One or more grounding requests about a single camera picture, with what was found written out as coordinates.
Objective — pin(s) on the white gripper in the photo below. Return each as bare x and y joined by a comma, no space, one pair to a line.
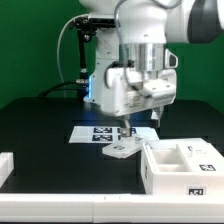
126,92

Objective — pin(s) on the white door panel with knob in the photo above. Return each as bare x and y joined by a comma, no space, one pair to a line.
125,147

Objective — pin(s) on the white cabinet body box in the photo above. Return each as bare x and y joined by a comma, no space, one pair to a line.
164,173

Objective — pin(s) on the white cabinet door panel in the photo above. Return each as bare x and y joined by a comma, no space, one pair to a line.
201,157

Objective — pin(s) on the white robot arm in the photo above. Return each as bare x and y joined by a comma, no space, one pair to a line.
142,29

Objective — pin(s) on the white marker sheet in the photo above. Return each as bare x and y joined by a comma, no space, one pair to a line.
107,134

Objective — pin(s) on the black camera on stand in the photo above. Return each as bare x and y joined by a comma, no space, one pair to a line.
87,27

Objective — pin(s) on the white front fence rail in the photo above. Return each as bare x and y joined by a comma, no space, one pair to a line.
93,208

